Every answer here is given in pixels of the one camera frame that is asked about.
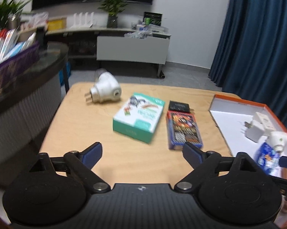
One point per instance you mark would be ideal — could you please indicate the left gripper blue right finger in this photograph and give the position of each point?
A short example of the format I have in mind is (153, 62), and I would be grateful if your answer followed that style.
(193, 155)

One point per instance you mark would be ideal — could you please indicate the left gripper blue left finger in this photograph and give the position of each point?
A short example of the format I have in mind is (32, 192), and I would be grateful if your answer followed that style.
(91, 155)

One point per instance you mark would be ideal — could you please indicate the rose gold bottle white cap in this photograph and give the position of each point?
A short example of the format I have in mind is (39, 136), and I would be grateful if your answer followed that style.
(280, 172)

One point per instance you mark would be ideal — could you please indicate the colourful card box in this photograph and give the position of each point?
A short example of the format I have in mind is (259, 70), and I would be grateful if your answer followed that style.
(182, 128)

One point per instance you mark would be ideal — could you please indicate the white usb charger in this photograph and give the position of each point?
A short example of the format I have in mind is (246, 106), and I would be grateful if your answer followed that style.
(254, 130)

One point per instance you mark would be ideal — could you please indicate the small white carton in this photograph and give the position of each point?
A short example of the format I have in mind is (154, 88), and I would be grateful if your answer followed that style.
(265, 121)

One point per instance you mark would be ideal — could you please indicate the small black box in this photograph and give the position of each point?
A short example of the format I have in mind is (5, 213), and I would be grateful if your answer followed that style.
(179, 107)

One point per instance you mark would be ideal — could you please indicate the orange rimmed white tray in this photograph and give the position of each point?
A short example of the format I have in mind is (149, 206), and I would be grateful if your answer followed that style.
(230, 115)

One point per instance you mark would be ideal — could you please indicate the teal and white box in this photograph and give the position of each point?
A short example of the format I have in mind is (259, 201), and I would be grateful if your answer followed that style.
(138, 117)

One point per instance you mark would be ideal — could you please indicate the white plug-in diffuser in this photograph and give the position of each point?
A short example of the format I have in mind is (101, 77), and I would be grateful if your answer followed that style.
(106, 88)

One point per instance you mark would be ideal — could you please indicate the dark side counter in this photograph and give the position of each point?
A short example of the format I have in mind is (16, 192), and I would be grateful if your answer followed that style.
(28, 105)

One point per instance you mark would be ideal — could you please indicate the blue curtain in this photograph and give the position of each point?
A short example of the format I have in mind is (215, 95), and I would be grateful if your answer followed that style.
(251, 57)

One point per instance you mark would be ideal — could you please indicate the white tv console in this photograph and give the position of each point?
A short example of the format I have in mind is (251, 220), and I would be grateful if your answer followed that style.
(115, 44)

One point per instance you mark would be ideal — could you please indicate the purple basket of items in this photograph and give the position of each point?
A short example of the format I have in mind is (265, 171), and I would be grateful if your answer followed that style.
(16, 56)

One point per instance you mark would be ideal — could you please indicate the white router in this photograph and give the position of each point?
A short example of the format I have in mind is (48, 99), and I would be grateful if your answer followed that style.
(83, 20)

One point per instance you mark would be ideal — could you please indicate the yellow box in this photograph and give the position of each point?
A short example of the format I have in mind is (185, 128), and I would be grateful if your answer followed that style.
(57, 24)

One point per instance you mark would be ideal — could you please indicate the black green sign card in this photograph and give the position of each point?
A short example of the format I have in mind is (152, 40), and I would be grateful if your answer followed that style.
(152, 18)

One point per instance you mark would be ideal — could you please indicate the white plastic bag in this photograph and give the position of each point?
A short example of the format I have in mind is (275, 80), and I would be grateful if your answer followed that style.
(34, 20)

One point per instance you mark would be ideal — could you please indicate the potted green plant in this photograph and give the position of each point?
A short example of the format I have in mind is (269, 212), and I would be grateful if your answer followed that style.
(112, 8)

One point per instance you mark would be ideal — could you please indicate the left potted plant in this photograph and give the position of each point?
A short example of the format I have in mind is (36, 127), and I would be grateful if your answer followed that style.
(8, 8)

